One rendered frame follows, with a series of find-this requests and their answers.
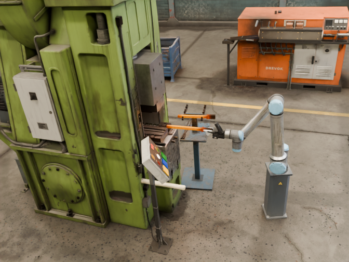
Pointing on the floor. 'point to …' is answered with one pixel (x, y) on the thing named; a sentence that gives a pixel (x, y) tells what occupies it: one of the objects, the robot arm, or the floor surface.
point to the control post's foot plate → (156, 247)
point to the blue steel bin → (171, 55)
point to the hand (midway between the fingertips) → (204, 129)
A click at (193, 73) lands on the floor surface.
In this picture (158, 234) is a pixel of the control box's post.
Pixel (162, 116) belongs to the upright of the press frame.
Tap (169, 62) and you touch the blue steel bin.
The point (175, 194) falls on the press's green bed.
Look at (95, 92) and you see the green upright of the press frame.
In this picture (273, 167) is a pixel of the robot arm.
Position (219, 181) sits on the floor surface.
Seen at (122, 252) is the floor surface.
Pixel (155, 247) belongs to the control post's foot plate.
